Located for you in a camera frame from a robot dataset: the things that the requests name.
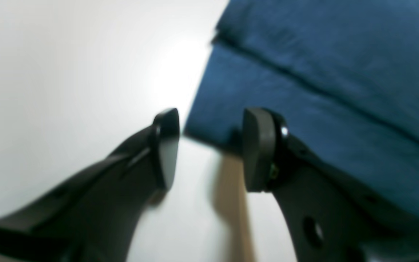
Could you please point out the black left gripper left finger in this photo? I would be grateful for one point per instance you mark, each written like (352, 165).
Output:
(92, 216)

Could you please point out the dark blue T-shirt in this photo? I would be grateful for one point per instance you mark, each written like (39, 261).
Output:
(344, 74)

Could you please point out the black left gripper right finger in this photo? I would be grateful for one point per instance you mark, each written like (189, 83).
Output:
(331, 216)

